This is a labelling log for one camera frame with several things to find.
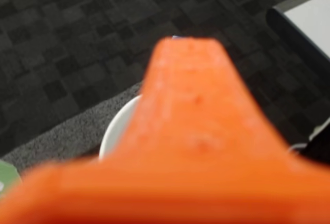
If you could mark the ribbed brown paper cup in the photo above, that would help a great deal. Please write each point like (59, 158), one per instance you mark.
(116, 128)

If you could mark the black framed white easel board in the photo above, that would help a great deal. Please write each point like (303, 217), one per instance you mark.
(306, 20)

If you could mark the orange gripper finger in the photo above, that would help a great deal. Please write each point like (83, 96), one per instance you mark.
(185, 144)

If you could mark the short dark grey foam strip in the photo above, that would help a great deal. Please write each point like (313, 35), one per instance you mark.
(72, 131)

